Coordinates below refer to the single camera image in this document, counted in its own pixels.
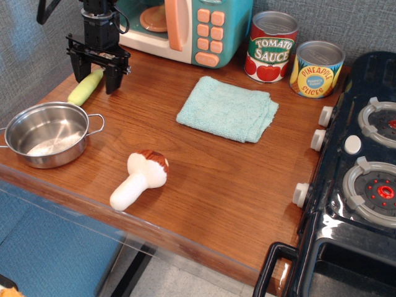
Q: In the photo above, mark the pineapple slices can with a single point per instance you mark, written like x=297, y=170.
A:
x=316, y=68

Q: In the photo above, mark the toy microwave teal and cream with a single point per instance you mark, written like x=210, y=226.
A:
x=202, y=33

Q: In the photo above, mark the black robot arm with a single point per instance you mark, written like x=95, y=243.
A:
x=97, y=6

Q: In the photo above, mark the spoon with yellow-green handle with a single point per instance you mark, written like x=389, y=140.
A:
x=85, y=88

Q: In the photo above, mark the light blue folded cloth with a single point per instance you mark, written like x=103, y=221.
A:
x=228, y=111

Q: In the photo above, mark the black toy stove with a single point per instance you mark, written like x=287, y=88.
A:
x=346, y=233

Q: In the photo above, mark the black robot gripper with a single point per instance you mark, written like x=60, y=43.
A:
x=100, y=45

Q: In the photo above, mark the orange object at corner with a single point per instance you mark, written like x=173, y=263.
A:
x=9, y=288

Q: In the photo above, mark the plush mushroom toy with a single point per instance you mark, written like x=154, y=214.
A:
x=147, y=169

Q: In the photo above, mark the stainless steel pot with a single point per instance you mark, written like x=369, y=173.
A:
x=51, y=134

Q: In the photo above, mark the tomato sauce can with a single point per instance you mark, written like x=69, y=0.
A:
x=272, y=38

